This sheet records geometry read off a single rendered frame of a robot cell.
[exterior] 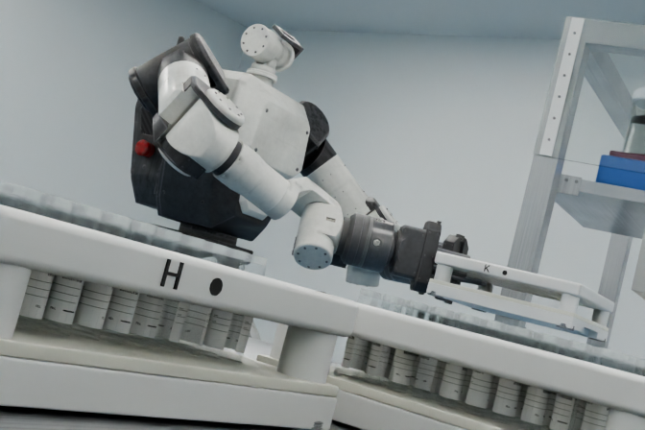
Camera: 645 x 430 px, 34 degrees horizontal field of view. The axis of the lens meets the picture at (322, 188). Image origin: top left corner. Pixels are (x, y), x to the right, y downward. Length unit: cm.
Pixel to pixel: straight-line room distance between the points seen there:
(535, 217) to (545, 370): 190
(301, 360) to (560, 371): 14
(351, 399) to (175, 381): 18
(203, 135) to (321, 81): 619
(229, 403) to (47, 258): 14
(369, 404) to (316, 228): 110
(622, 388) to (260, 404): 19
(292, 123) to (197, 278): 161
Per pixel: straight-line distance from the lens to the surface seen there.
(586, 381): 57
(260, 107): 196
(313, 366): 55
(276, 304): 50
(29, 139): 728
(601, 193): 250
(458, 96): 703
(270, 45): 206
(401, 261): 173
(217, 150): 162
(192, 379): 47
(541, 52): 682
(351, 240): 170
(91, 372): 42
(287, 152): 206
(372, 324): 62
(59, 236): 40
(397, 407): 61
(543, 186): 247
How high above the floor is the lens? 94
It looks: 6 degrees up
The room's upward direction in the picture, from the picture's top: 15 degrees clockwise
